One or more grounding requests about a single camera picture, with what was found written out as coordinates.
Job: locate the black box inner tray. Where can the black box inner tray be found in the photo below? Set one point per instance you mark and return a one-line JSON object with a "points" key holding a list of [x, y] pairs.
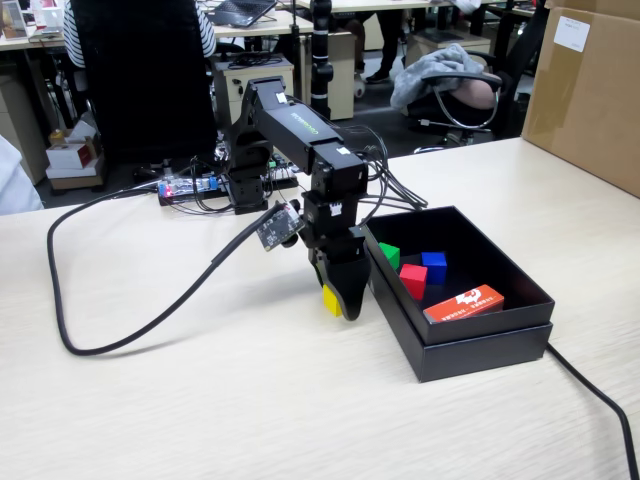
{"points": [[475, 327]]}

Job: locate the person in white clothing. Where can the person in white clothing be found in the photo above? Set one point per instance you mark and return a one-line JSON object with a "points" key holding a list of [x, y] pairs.
{"points": [[15, 185]]}

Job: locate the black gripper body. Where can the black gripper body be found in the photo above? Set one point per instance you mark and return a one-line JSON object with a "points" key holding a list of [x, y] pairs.
{"points": [[332, 235]]}

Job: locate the grey blanket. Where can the grey blanket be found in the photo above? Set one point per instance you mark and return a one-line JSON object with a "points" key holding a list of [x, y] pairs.
{"points": [[430, 70]]}

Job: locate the plain beige cabinet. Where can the plain beige cabinet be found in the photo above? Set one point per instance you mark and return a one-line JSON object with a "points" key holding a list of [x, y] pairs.
{"points": [[342, 75]]}

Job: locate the person in black trousers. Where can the person in black trousers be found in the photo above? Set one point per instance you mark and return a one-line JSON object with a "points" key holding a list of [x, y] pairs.
{"points": [[387, 45]]}

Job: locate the black open box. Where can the black open box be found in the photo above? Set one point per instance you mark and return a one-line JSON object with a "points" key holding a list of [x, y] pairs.
{"points": [[475, 357]]}

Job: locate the green cube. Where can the green cube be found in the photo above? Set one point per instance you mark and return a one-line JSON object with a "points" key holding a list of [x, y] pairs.
{"points": [[391, 255]]}

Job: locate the orange card box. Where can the orange card box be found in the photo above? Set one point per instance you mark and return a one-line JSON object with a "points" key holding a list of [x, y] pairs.
{"points": [[465, 305]]}

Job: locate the white and red small box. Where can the white and red small box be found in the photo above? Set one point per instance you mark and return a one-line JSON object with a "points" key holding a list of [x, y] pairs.
{"points": [[67, 156]]}

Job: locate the blue cube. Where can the blue cube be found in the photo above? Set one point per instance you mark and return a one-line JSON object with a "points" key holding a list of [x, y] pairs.
{"points": [[435, 267]]}

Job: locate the large brown cardboard box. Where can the large brown cardboard box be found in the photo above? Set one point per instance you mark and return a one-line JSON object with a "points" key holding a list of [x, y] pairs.
{"points": [[585, 110]]}

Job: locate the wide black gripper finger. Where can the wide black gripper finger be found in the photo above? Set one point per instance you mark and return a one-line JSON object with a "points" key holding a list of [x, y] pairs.
{"points": [[350, 285]]}

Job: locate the red cube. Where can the red cube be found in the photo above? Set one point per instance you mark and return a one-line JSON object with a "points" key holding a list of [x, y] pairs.
{"points": [[414, 280]]}

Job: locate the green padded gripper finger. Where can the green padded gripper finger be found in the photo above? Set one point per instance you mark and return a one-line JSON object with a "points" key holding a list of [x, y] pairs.
{"points": [[320, 277]]}

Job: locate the yellow cube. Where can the yellow cube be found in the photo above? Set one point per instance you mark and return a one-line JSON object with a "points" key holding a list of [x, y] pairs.
{"points": [[331, 302]]}

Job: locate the black chair with chrome armrest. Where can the black chair with chrome armrest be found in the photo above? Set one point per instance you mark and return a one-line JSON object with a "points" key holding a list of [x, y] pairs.
{"points": [[520, 75]]}

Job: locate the white shipping label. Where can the white shipping label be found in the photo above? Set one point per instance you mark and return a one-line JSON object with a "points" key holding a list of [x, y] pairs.
{"points": [[571, 34]]}

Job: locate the light background office desk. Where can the light background office desk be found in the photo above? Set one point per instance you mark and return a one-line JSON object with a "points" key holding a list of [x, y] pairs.
{"points": [[250, 31]]}

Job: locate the black laptop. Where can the black laptop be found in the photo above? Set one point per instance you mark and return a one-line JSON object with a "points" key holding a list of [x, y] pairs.
{"points": [[242, 11]]}

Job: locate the pink beige cushion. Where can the pink beige cushion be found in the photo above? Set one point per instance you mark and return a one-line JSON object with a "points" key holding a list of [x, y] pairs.
{"points": [[477, 92]]}

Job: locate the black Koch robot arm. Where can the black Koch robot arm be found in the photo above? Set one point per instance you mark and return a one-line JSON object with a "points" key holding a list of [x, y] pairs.
{"points": [[295, 125]]}

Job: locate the black segmented pole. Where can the black segmented pole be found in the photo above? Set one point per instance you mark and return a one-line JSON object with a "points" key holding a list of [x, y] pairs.
{"points": [[321, 50]]}

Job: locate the flat brown cardboard box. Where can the flat brown cardboard box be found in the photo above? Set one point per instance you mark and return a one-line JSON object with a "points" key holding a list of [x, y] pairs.
{"points": [[75, 181]]}

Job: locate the black high-back office chair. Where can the black high-back office chair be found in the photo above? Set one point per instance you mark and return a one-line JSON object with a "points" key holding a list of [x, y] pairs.
{"points": [[140, 75]]}

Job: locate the controller board with red LED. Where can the controller board with red LED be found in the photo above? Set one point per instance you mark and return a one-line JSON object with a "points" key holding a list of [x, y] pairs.
{"points": [[185, 189]]}

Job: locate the person in striped shirt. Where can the person in striped shirt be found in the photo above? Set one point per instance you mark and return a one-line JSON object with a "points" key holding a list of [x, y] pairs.
{"points": [[72, 40]]}

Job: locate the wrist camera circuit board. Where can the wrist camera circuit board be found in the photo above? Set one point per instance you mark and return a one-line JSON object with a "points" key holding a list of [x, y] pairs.
{"points": [[277, 230]]}

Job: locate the beige drawer cabinet with lock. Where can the beige drawer cabinet with lock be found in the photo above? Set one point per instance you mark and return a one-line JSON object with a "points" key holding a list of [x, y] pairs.
{"points": [[230, 90]]}

